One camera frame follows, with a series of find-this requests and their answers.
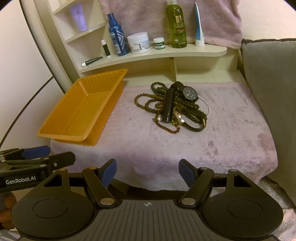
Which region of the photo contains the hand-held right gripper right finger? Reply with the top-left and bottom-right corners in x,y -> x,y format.
179,159 -> 255,206

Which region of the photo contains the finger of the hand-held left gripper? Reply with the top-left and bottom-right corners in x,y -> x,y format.
0,152 -> 76,173
0,146 -> 51,161

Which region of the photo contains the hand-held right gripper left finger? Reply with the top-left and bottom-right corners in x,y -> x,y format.
39,159 -> 117,208

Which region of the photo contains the amber bead bracelet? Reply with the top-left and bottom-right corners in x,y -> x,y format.
154,120 -> 181,134

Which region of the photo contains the orange plastic tray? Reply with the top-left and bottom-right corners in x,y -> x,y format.
37,69 -> 128,147

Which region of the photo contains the dark green bead necklace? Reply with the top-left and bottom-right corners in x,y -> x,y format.
151,82 -> 207,123

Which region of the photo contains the silver bead chain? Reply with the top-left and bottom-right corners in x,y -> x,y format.
198,95 -> 211,118

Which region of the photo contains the black cylinder case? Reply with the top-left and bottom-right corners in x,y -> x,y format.
161,88 -> 174,123

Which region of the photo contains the black round-face watch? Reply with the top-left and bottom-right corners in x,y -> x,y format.
170,81 -> 199,102

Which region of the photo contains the brown bead necklace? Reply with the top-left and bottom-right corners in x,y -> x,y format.
134,92 -> 167,114

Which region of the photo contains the person's left hand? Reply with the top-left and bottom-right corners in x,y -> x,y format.
0,191 -> 18,230

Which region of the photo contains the dark green tube white cap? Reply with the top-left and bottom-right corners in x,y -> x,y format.
81,56 -> 103,67

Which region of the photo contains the grey patterned rug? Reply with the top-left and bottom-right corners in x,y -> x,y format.
257,177 -> 296,241

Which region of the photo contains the grey cushion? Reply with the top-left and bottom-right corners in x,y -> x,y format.
240,38 -> 296,195

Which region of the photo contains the beige wooden shelf unit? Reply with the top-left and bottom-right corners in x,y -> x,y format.
33,0 -> 240,84

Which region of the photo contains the small green-label jar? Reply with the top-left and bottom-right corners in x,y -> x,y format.
153,37 -> 165,50

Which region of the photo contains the white cream jar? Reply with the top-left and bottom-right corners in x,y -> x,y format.
127,32 -> 151,54

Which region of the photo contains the blue spray bottle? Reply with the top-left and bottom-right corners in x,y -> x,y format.
107,13 -> 130,57

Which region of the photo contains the lavender cosmetic tube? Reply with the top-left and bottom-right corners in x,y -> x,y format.
69,3 -> 88,32

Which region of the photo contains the white and blue tube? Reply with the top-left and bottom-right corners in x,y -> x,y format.
194,2 -> 205,47

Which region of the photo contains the green olive lotion bottle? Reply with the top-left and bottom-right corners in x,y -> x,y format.
165,0 -> 187,49

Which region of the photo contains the pink hanging towel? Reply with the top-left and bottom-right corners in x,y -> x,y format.
98,0 -> 242,49

